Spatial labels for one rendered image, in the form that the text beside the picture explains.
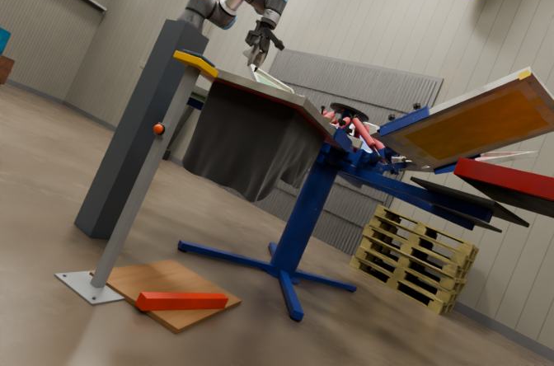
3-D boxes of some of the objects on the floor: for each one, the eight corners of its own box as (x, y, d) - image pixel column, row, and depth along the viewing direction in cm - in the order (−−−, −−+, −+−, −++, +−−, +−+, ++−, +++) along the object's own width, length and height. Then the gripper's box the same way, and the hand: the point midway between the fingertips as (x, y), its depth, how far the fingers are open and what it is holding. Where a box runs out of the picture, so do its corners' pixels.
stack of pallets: (455, 312, 471) (481, 249, 474) (443, 316, 407) (473, 243, 410) (369, 267, 539) (393, 212, 542) (347, 265, 474) (373, 202, 477)
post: (91, 305, 137) (204, 54, 140) (53, 275, 146) (160, 40, 149) (136, 297, 157) (233, 77, 160) (100, 271, 166) (193, 64, 169)
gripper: (264, 27, 176) (245, 71, 176) (252, 12, 165) (232, 58, 164) (280, 31, 173) (260, 76, 172) (269, 16, 161) (248, 64, 161)
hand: (253, 67), depth 167 cm, fingers open, 5 cm apart
